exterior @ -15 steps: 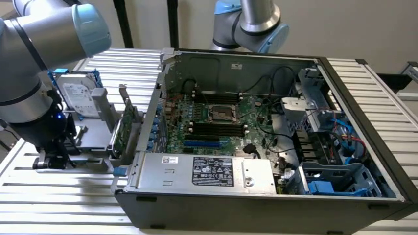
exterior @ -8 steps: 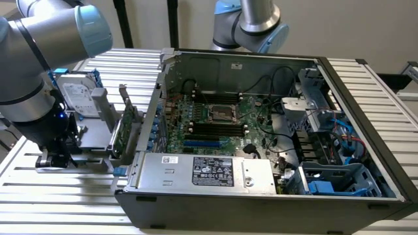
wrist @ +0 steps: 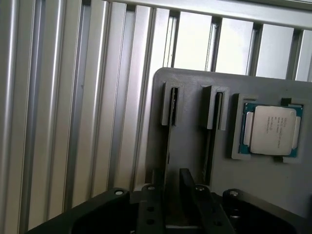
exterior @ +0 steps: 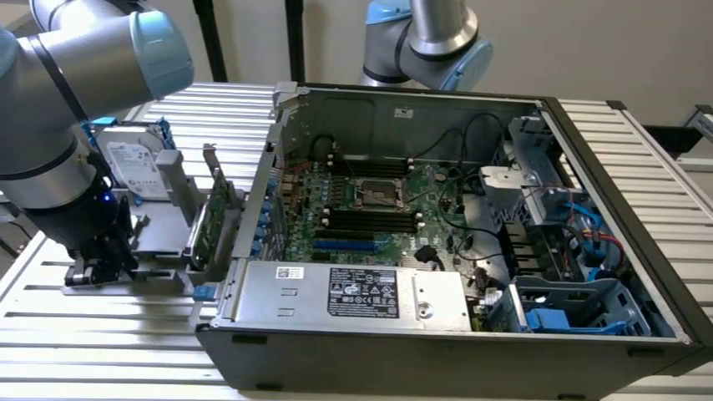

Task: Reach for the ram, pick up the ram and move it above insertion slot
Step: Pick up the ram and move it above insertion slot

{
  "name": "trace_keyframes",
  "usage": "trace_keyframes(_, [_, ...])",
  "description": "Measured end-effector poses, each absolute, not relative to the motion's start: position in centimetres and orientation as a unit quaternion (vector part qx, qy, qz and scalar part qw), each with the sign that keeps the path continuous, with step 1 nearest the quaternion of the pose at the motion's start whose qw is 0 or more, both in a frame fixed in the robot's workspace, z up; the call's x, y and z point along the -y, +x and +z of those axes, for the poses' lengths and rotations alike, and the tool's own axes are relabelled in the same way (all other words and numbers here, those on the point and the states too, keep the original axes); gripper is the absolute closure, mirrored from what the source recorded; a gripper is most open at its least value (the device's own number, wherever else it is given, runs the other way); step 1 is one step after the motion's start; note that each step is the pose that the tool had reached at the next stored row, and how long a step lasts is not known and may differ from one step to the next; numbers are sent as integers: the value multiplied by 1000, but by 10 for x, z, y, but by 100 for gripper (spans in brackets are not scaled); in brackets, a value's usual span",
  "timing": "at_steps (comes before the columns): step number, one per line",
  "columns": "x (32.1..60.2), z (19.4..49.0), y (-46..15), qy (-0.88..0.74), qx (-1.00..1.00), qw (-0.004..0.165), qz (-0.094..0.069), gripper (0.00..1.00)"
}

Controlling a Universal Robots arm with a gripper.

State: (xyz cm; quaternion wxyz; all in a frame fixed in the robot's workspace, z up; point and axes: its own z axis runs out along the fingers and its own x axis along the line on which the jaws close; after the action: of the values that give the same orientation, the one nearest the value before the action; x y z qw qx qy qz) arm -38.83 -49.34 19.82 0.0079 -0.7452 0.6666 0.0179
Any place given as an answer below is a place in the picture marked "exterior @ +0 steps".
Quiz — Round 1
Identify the grey disk bay cage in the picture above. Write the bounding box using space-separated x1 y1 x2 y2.
483 275 653 335

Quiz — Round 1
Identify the silver power supply unit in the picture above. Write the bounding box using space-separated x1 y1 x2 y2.
210 259 474 333

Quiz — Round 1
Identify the black open PC case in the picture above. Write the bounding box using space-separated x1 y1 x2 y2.
193 81 713 398

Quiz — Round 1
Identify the green motherboard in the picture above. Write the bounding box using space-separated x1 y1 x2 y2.
272 160 474 268

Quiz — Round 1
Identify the green graphics card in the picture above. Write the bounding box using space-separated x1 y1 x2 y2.
186 143 234 272

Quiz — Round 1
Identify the aluminium frame profile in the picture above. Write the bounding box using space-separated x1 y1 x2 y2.
673 104 713 172

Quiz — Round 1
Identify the black stand pole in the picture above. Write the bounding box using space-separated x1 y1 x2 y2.
282 0 308 84
192 0 229 84

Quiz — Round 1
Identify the red disk wire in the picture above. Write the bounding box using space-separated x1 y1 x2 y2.
589 233 625 268

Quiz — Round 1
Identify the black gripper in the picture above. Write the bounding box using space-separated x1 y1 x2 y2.
24 152 140 288

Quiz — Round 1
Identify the grey parts rack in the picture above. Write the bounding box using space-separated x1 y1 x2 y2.
60 116 249 297

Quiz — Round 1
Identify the black RAM slot bank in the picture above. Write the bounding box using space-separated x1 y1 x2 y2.
325 156 417 181
320 206 424 235

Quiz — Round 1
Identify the blue disk wire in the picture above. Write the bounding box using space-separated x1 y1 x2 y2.
561 200 606 281

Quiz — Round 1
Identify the black power wire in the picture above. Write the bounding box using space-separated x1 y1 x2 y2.
414 112 507 168

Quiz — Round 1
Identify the grey metal drive bracket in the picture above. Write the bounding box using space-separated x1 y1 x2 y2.
478 115 583 226

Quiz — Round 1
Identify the blue expansion slot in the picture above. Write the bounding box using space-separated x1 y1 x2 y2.
310 237 377 252

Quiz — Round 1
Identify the silver hard disk drive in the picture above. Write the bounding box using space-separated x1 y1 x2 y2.
92 124 173 201

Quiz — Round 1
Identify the CPU socket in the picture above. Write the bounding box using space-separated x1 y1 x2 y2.
350 177 406 209

